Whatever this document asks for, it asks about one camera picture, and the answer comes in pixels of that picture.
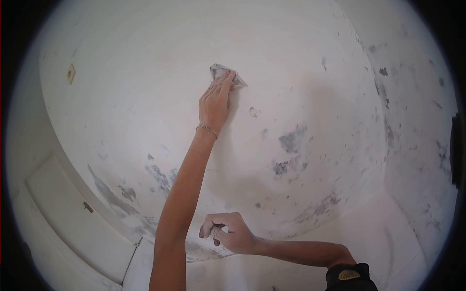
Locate person's right hand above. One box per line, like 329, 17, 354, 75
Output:
198, 212, 258, 255

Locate person's left hand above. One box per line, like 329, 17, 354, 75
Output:
198, 70, 237, 136

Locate person's right fingers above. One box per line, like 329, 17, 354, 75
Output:
198, 212, 241, 247

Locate person's left fingers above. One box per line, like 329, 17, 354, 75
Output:
201, 70, 237, 98

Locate grey sandpaper piece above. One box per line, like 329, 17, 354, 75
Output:
209, 64, 248, 88

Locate white door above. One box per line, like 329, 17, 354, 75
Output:
24, 154, 138, 286

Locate person's body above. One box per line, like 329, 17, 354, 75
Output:
325, 263, 379, 291

